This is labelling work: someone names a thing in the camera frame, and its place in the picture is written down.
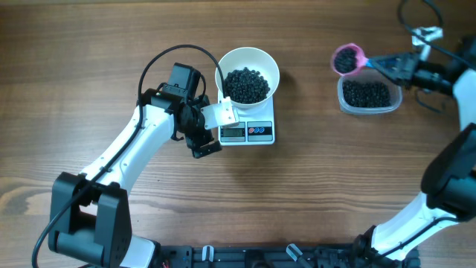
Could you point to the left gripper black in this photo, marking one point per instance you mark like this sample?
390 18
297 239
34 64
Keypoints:
193 141

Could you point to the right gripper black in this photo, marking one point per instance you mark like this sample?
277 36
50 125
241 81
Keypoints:
401 67

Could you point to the pink scoop blue handle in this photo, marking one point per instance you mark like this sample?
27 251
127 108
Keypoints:
362 61

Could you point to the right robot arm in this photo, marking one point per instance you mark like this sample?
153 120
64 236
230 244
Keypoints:
447 195

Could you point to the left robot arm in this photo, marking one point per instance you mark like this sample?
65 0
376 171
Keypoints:
90 218

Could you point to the white digital kitchen scale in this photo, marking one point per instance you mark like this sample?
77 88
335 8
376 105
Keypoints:
256 127

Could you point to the black beans in scoop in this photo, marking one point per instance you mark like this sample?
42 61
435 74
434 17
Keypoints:
345 61

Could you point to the black beans in bowl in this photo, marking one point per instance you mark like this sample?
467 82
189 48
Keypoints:
246 86

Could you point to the white bowl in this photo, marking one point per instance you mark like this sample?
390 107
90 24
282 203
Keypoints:
254 59

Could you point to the clear plastic container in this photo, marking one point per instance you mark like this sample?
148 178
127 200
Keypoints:
366 76

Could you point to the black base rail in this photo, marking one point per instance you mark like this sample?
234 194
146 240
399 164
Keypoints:
323 256

